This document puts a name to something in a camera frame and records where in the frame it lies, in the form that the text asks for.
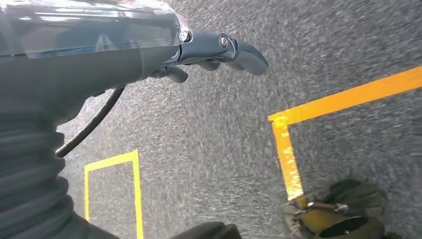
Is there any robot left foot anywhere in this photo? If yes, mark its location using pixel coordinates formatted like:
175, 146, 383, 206
280, 179, 387, 239

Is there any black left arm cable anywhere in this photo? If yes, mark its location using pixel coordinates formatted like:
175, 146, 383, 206
55, 86, 126, 158

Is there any yellow floor tape square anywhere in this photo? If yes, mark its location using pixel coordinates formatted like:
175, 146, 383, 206
267, 65, 422, 202
84, 149, 145, 239

